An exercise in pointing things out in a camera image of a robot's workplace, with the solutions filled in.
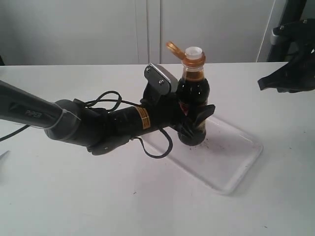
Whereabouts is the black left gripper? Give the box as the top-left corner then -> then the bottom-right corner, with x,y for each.
140,84 -> 216,138

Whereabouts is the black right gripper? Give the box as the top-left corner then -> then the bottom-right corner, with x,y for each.
257,18 -> 315,92

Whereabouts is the dark soy sauce bottle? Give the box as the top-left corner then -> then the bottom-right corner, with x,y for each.
165,41 -> 210,147

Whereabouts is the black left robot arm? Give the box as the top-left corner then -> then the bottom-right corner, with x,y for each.
0,82 -> 215,155

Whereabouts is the white rectangular plastic tray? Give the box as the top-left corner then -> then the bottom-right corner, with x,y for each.
138,115 -> 264,195

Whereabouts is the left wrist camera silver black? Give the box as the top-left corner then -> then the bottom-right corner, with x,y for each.
144,63 -> 178,95

